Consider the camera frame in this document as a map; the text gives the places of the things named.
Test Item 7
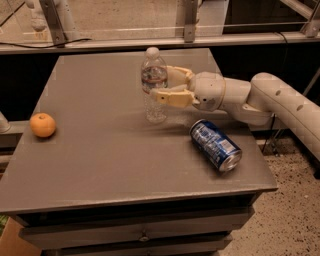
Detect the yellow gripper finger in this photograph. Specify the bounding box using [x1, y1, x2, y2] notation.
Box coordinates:
[167, 66, 194, 88]
[150, 84, 196, 108]

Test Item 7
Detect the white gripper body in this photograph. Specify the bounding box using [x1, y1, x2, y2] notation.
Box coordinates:
[189, 72, 226, 111]

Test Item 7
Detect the clear plastic water bottle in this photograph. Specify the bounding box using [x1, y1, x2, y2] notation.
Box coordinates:
[141, 47, 168, 123]

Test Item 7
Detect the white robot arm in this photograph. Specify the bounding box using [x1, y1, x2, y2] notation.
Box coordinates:
[150, 66, 320, 160]

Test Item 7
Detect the blue soda can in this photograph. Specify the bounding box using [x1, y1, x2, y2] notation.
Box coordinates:
[189, 119, 242, 172]

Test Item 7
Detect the grey drawer cabinet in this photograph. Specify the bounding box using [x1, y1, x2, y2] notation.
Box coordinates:
[0, 52, 276, 256]

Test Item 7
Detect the orange fruit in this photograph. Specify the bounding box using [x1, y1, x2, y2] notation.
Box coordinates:
[30, 113, 56, 138]

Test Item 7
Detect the metal drawer knob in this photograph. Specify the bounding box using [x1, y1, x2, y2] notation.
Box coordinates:
[139, 235, 150, 242]

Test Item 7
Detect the cardboard box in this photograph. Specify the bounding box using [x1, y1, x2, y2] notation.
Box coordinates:
[0, 218, 41, 256]

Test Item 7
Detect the grey metal bracket centre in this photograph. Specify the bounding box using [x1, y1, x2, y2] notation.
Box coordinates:
[183, 0, 198, 43]

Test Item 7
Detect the grey metal bracket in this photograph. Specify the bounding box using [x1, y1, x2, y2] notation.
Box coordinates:
[183, 0, 198, 43]
[39, 0, 67, 48]

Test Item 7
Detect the black cable on ledge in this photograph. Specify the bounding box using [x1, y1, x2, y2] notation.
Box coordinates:
[0, 37, 93, 50]

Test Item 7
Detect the grey metal bracket left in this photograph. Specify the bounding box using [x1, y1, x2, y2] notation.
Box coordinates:
[39, 0, 67, 48]

